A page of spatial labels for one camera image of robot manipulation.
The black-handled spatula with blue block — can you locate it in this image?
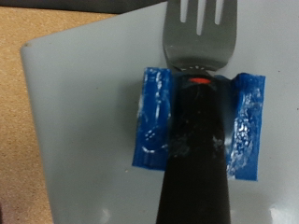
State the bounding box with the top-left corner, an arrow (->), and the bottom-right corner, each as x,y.
132,0 -> 266,224

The silver toaster oven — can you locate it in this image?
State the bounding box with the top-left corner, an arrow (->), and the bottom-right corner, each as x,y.
20,0 -> 299,224

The black backdrop curtain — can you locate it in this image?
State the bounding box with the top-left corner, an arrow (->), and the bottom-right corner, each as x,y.
0,0 -> 169,15

